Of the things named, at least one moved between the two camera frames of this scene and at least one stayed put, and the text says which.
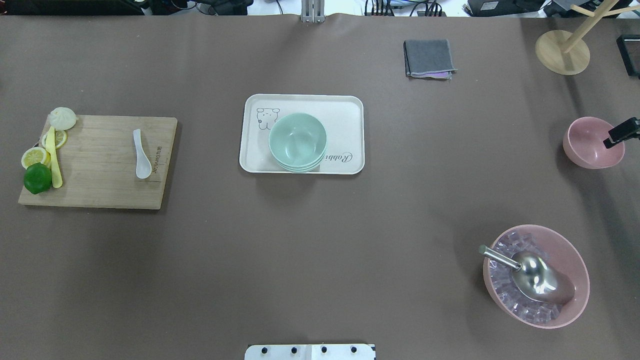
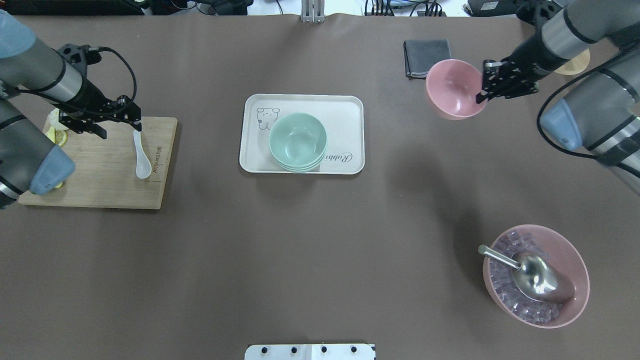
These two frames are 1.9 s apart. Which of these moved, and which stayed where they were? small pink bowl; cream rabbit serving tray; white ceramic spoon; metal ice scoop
Moved: small pink bowl
Stayed: white ceramic spoon; cream rabbit serving tray; metal ice scoop
